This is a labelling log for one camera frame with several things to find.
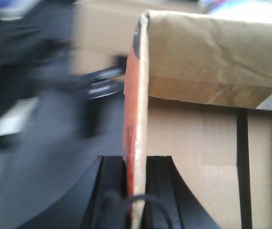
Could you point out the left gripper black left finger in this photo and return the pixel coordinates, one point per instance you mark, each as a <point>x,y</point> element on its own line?
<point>105,209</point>

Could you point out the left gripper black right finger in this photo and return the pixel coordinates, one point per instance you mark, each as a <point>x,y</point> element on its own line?
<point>164,182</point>

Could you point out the cardboard box orange printed side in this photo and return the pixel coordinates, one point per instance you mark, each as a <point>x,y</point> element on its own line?
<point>197,59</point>

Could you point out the large plain cardboard box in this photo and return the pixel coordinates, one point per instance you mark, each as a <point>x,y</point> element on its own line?
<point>202,140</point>

